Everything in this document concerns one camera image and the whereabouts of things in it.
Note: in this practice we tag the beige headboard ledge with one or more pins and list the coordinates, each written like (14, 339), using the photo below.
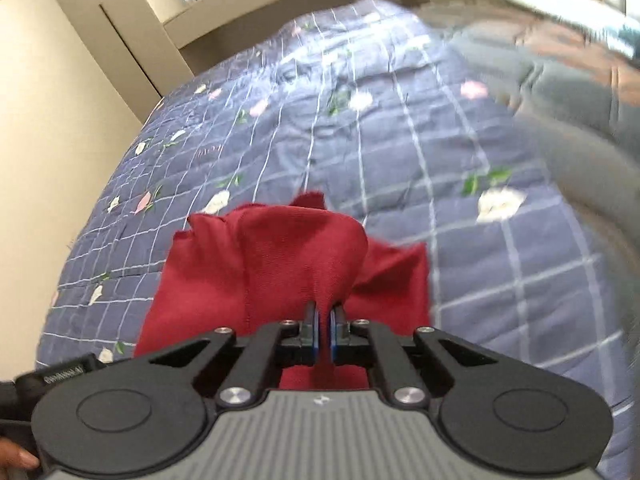
(280, 5)

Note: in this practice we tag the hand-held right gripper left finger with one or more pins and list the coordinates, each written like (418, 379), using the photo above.
(314, 330)

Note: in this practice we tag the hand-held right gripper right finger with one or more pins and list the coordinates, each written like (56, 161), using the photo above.
(333, 332)

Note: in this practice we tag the person's left hand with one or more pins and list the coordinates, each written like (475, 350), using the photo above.
(20, 455)

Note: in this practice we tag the beige wardrobe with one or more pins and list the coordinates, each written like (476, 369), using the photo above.
(105, 25)

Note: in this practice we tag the red knitted small garment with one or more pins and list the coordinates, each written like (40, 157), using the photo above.
(280, 270)

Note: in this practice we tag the blue checked floral quilt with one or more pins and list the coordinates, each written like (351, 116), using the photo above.
(380, 135)

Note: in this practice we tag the grey cloth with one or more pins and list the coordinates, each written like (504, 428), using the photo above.
(575, 110)

